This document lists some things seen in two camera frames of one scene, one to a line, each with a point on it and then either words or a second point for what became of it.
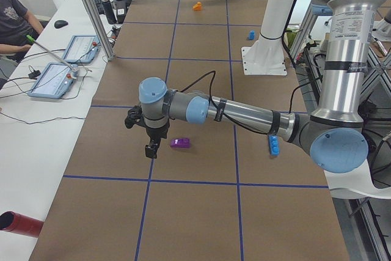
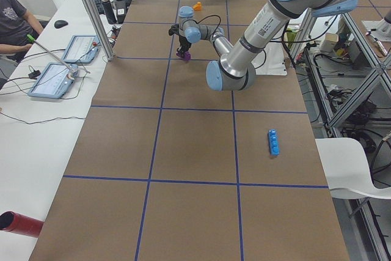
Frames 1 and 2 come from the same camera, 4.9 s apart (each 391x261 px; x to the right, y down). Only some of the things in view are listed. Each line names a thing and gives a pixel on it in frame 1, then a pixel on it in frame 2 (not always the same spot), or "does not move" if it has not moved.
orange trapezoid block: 198,7 does not move
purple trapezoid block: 180,143 → 186,57
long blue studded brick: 274,145 does not move
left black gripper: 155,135 → 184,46
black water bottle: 110,14 does not move
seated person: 16,22 does not move
